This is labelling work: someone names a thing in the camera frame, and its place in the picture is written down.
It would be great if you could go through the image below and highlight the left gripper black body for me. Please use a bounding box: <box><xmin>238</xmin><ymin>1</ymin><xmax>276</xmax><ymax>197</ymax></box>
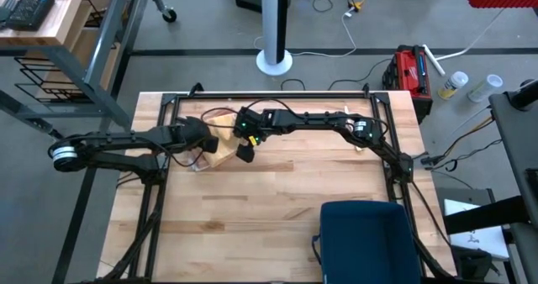
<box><xmin>174</xmin><ymin>115</ymin><xmax>212</xmax><ymax>153</ymax></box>

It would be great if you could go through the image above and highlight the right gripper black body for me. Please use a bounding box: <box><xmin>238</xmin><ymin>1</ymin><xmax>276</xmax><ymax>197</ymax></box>
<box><xmin>233</xmin><ymin>106</ymin><xmax>271</xmax><ymax>145</ymax></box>

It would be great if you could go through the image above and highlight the pink towel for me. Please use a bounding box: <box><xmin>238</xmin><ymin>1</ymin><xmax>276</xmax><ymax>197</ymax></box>
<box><xmin>187</xmin><ymin>149</ymin><xmax>211</xmax><ymax>172</ymax></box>

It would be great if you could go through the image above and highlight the yellow checked towel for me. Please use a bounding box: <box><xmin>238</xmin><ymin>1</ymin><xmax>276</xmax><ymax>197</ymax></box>
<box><xmin>207</xmin><ymin>112</ymin><xmax>242</xmax><ymax>169</ymax></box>

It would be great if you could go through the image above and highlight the wooden stick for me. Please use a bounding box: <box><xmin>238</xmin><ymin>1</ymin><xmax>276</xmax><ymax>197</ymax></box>
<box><xmin>343</xmin><ymin>104</ymin><xmax>365</xmax><ymax>153</ymax></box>

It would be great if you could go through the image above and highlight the black white pole stand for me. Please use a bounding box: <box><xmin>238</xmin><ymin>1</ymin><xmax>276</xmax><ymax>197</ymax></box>
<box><xmin>255</xmin><ymin>0</ymin><xmax>293</xmax><ymax>77</ymax></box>

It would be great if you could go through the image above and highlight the wooden side desk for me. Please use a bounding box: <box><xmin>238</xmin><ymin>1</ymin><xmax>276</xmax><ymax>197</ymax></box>
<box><xmin>12</xmin><ymin>0</ymin><xmax>121</xmax><ymax>105</ymax></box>

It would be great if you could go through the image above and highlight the navy fabric bin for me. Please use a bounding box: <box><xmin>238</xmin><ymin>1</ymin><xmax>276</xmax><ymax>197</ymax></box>
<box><xmin>311</xmin><ymin>199</ymin><xmax>423</xmax><ymax>284</ymax></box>

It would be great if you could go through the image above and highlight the red tool case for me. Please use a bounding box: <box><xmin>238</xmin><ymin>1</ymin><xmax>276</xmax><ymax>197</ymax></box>
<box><xmin>381</xmin><ymin>44</ymin><xmax>434</xmax><ymax>124</ymax></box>

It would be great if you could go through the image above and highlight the white plastic tube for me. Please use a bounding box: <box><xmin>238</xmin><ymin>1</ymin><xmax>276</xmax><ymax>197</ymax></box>
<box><xmin>421</xmin><ymin>43</ymin><xmax>446</xmax><ymax>77</ymax></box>

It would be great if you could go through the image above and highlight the black keyboard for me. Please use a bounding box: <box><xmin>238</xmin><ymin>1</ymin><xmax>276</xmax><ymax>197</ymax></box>
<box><xmin>3</xmin><ymin>0</ymin><xmax>55</xmax><ymax>32</ymax></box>

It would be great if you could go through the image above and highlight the white canister yellow label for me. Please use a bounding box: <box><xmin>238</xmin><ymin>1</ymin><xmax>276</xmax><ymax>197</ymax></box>
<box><xmin>435</xmin><ymin>70</ymin><xmax>469</xmax><ymax>101</ymax></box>

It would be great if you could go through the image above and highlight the white canister green label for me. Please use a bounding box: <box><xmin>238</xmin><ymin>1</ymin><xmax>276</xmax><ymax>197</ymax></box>
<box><xmin>466</xmin><ymin>73</ymin><xmax>504</xmax><ymax>104</ymax></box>

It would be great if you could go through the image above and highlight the white paper sheet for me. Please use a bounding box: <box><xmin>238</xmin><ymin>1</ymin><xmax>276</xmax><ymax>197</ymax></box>
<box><xmin>443</xmin><ymin>197</ymin><xmax>510</xmax><ymax>260</ymax></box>

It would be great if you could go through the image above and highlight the black bag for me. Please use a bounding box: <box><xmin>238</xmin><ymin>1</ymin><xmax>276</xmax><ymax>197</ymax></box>
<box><xmin>452</xmin><ymin>245</ymin><xmax>502</xmax><ymax>283</ymax></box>

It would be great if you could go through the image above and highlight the grey side table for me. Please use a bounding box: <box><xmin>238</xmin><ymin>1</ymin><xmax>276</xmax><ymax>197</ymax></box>
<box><xmin>443</xmin><ymin>76</ymin><xmax>538</xmax><ymax>284</ymax></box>

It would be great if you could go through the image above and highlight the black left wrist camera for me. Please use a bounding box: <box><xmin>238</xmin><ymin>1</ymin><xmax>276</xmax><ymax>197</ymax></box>
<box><xmin>202</xmin><ymin>134</ymin><xmax>220</xmax><ymax>155</ymax></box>

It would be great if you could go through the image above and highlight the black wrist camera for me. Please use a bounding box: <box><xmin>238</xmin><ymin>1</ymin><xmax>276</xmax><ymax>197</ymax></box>
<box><xmin>202</xmin><ymin>134</ymin><xmax>220</xmax><ymax>155</ymax></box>
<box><xmin>235</xmin><ymin>143</ymin><xmax>256</xmax><ymax>164</ymax></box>

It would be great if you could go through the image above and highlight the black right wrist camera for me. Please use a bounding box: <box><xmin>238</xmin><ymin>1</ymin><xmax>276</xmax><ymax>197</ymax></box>
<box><xmin>235</xmin><ymin>143</ymin><xmax>256</xmax><ymax>164</ymax></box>

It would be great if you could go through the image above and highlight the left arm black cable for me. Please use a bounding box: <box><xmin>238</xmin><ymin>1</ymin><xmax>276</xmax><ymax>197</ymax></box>
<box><xmin>166</xmin><ymin>145</ymin><xmax>204</xmax><ymax>169</ymax></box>

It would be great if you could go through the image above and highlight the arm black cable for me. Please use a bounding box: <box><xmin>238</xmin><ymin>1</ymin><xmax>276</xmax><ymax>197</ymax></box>
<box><xmin>200</xmin><ymin>97</ymin><xmax>296</xmax><ymax>129</ymax></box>
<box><xmin>166</xmin><ymin>145</ymin><xmax>204</xmax><ymax>169</ymax></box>

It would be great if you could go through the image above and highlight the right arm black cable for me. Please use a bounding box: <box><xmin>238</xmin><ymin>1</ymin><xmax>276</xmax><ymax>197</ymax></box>
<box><xmin>200</xmin><ymin>97</ymin><xmax>296</xmax><ymax>129</ymax></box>

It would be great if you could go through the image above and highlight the black floor cable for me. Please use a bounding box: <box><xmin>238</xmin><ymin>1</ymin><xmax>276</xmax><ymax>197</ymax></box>
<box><xmin>327</xmin><ymin>57</ymin><xmax>393</xmax><ymax>92</ymax></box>
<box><xmin>279</xmin><ymin>78</ymin><xmax>308</xmax><ymax>92</ymax></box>

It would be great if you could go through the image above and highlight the white floor cable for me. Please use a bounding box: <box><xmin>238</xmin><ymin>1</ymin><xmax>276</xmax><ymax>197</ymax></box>
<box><xmin>434</xmin><ymin>7</ymin><xmax>505</xmax><ymax>63</ymax></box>
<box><xmin>251</xmin><ymin>6</ymin><xmax>358</xmax><ymax>59</ymax></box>

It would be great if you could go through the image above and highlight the wooden workbench grey frame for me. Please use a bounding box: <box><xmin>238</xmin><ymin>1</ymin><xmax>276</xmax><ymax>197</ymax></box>
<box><xmin>0</xmin><ymin>0</ymin><xmax>177</xmax><ymax>142</ymax></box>

